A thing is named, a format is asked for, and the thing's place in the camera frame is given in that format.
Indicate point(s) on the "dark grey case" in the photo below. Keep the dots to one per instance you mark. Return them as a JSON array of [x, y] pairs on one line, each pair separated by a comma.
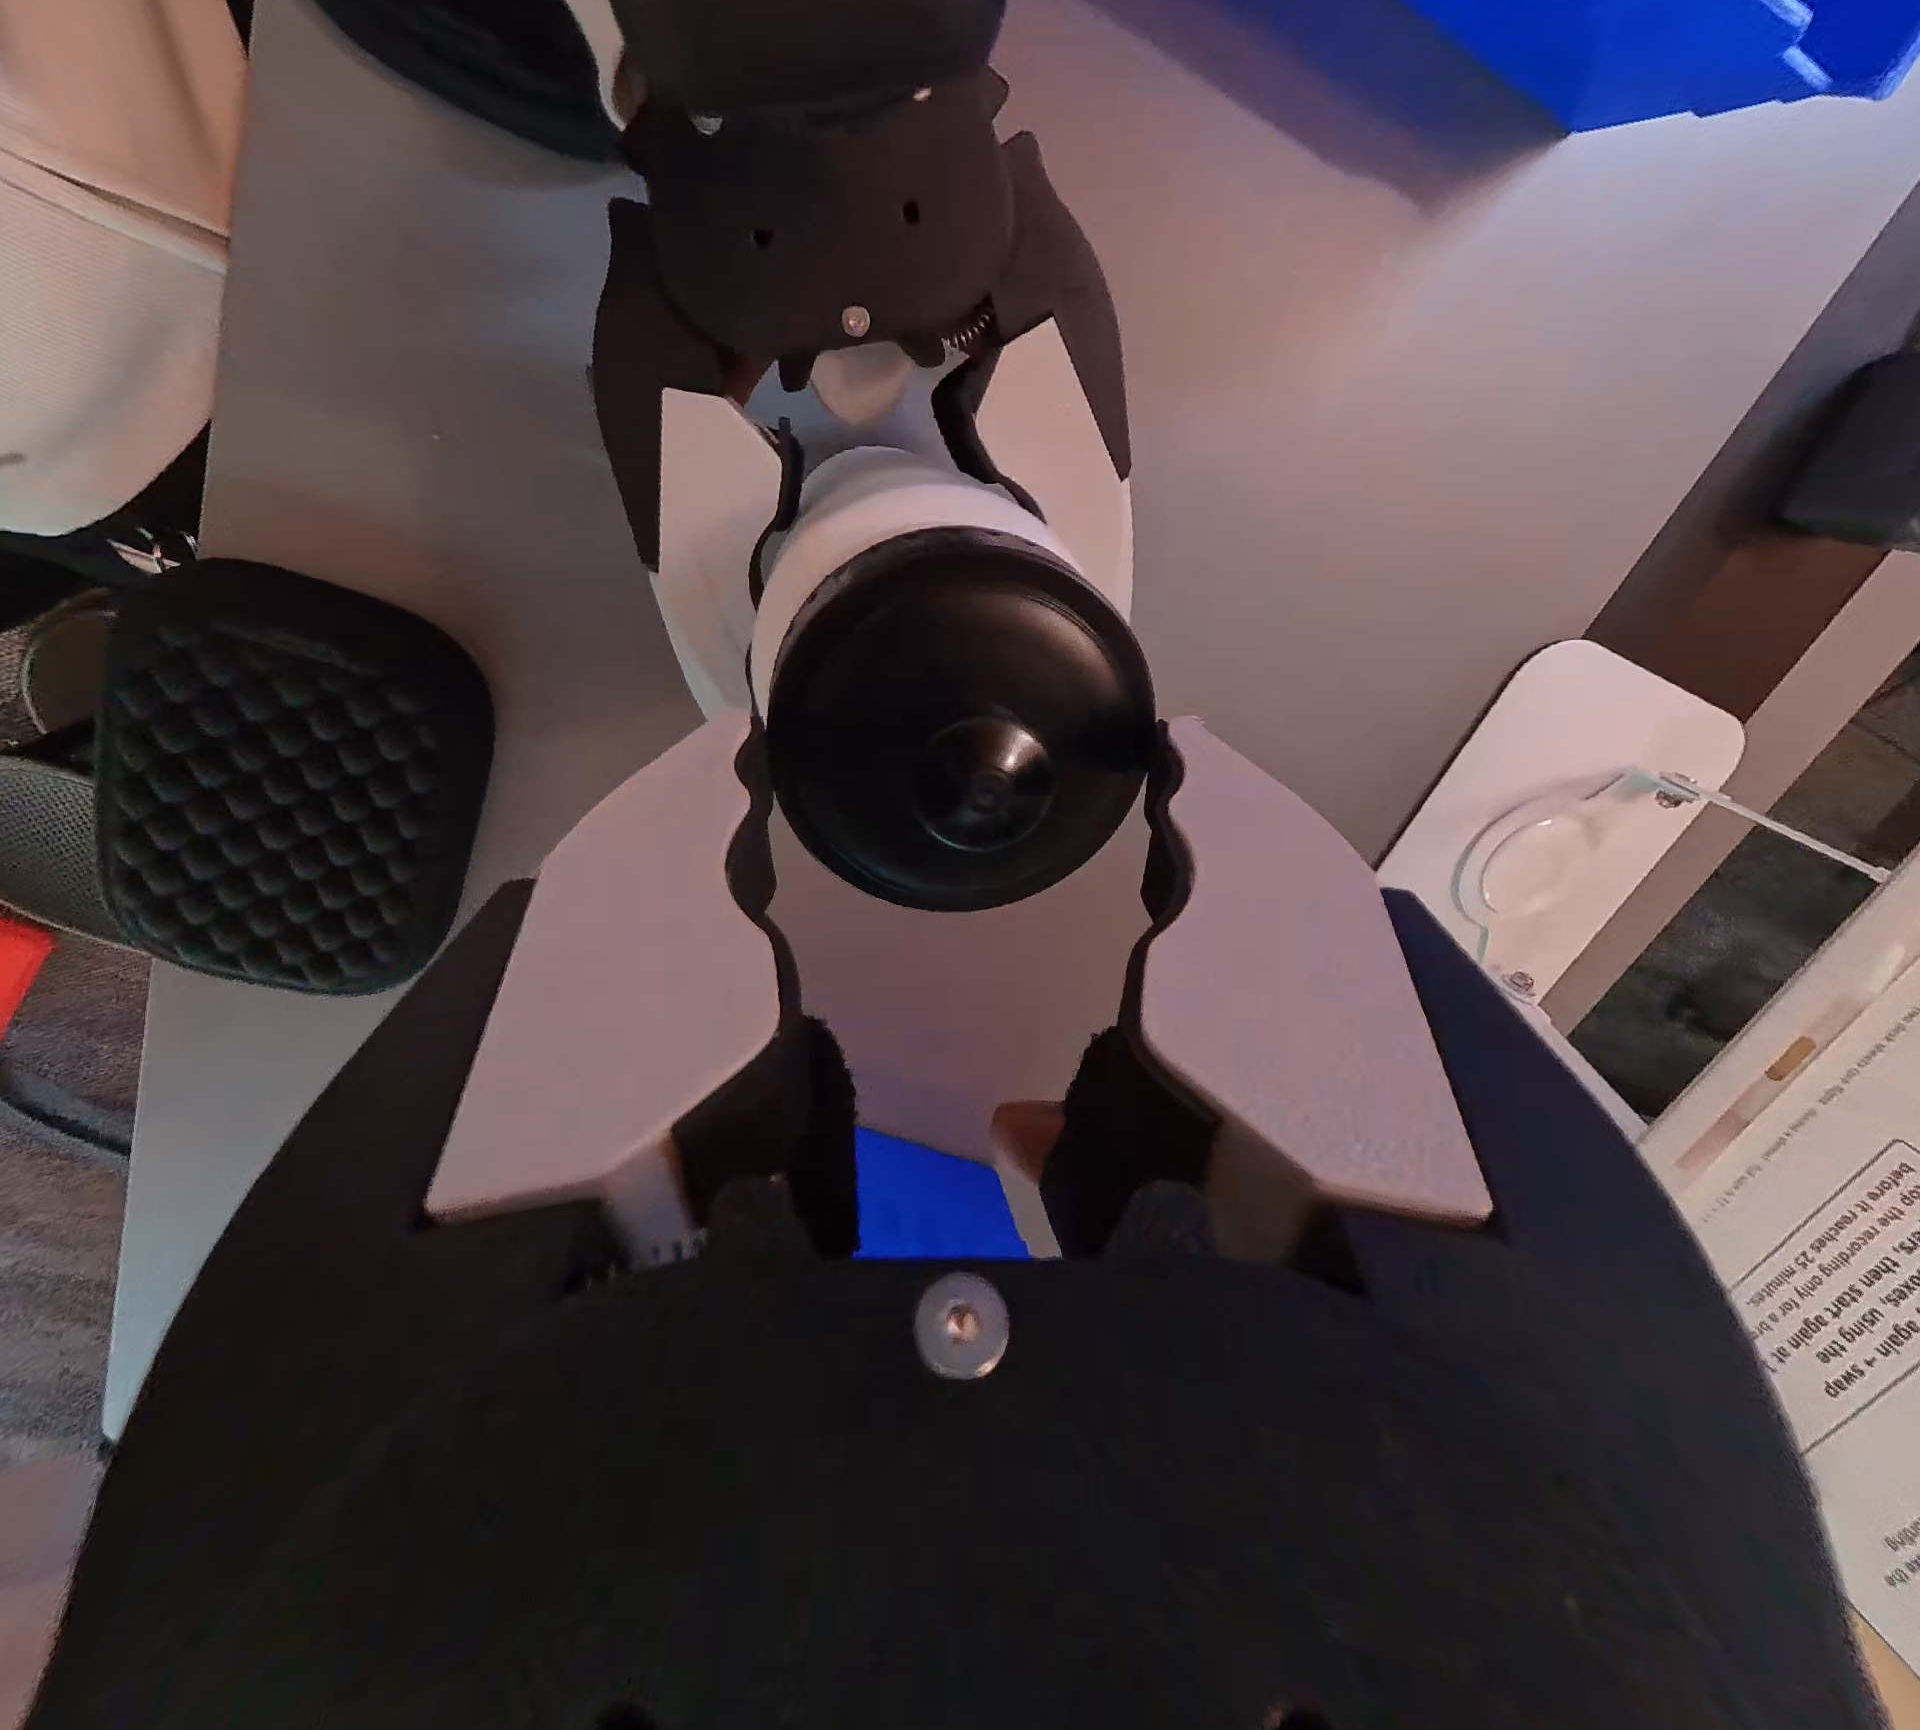
[[1860, 455]]

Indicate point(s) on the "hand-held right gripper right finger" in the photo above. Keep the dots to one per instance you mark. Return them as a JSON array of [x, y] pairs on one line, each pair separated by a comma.
[[1304, 1011]]

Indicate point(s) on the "white plastic bottle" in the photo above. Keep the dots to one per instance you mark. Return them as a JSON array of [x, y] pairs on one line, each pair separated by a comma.
[[901, 485]]

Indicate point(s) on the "grey mesh office chair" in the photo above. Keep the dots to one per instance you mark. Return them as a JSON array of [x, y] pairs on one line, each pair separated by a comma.
[[45, 831]]

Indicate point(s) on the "white fleece jacket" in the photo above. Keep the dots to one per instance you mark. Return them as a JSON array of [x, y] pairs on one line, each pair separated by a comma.
[[90, 259]]

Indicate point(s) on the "black bottle lid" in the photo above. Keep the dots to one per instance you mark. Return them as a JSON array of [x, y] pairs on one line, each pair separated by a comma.
[[901, 649]]

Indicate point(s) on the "instruction sign stand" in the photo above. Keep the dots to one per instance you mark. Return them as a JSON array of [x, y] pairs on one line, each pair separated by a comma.
[[1574, 711]]

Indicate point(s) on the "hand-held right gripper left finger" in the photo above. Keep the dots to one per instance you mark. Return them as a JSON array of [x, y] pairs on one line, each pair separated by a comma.
[[601, 1011]]

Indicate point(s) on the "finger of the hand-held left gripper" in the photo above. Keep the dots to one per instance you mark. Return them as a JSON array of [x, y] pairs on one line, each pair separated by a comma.
[[1066, 469], [705, 530]]

